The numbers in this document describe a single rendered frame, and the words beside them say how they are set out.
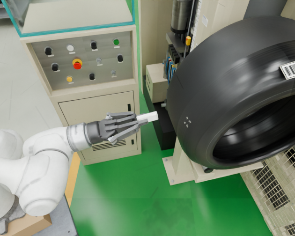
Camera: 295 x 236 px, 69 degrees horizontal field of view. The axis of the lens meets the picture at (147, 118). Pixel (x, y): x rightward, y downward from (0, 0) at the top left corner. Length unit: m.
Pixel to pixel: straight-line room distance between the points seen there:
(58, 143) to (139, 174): 1.35
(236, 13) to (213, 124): 0.47
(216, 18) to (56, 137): 0.71
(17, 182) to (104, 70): 0.87
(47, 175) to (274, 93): 0.63
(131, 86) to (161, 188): 0.96
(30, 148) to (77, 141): 0.14
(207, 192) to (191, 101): 1.39
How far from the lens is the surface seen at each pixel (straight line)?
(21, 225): 1.21
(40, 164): 0.64
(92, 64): 1.30
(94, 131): 0.70
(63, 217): 1.26
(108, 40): 1.23
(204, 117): 0.65
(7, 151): 1.16
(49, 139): 0.72
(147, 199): 1.90
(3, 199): 1.14
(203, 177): 1.08
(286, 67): 0.65
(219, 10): 0.92
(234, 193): 2.05
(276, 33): 0.75
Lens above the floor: 1.81
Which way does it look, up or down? 51 degrees down
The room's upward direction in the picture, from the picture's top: straight up
